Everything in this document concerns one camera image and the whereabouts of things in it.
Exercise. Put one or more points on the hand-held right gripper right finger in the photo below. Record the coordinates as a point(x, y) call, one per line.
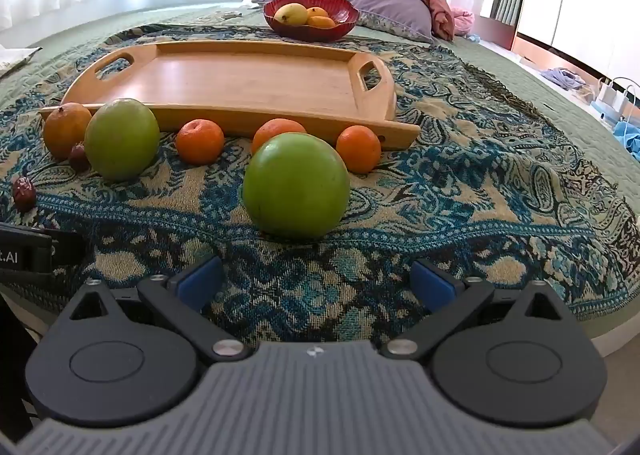
point(434, 281)

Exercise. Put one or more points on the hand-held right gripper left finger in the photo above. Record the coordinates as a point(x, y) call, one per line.
point(200, 281)

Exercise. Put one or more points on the red date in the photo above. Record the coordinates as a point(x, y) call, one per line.
point(78, 159)
point(24, 193)

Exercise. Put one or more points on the brown round fruit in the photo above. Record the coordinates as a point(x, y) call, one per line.
point(65, 130)

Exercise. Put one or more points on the bright green apple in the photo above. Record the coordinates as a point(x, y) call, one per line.
point(295, 185)

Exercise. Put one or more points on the tangerine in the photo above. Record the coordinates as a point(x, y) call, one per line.
point(275, 129)
point(200, 141)
point(358, 149)

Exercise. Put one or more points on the dull green apple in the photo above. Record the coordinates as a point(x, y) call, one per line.
point(122, 140)

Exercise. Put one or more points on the wooden tray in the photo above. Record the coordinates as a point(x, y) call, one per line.
point(250, 80)

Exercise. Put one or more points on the blue patterned blanket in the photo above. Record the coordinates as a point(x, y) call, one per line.
point(450, 185)

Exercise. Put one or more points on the green quilted bedspread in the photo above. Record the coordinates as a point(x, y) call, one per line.
point(500, 60)

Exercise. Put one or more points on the purple cloth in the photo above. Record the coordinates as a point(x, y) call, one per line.
point(565, 78)

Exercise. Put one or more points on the blue cloth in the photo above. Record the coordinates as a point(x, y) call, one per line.
point(631, 140)

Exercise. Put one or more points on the brown wooden board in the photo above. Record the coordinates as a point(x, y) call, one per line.
point(497, 32)

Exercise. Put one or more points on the red bowl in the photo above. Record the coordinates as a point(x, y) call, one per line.
point(310, 34)

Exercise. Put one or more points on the small orange fruit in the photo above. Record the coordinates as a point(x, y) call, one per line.
point(321, 22)
point(318, 11)

